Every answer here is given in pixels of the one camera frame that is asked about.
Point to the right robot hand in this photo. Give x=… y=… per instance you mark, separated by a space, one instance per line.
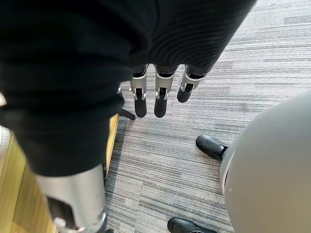
x=73 y=72

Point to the black furniture leg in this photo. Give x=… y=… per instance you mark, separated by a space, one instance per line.
x=128 y=114

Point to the light grey slipper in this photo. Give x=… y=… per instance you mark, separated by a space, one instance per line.
x=3 y=140

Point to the dark robot foot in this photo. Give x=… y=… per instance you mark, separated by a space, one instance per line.
x=210 y=145
x=187 y=226

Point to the silver robot leg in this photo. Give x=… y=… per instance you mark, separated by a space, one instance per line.
x=272 y=170

